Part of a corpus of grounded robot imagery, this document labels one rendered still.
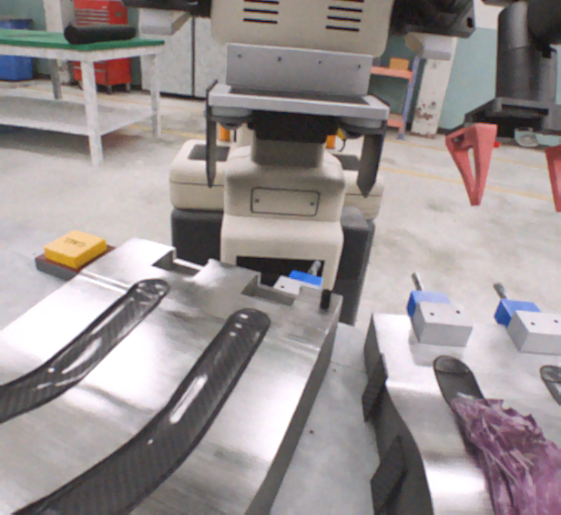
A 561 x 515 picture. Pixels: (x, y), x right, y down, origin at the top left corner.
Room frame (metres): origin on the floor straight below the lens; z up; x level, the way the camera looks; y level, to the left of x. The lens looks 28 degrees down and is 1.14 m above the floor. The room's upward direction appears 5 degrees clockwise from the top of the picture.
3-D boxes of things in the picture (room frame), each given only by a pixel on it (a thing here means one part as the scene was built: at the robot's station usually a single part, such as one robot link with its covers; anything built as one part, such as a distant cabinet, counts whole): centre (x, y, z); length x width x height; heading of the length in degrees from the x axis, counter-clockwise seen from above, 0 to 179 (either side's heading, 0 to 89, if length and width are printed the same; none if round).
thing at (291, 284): (0.45, -0.04, 0.83); 0.13 x 0.05 x 0.05; 162
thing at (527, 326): (0.39, -0.29, 0.86); 0.13 x 0.05 x 0.05; 179
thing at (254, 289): (0.35, 0.00, 0.87); 0.05 x 0.05 x 0.04; 71
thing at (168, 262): (0.38, 0.10, 0.87); 0.05 x 0.05 x 0.04; 71
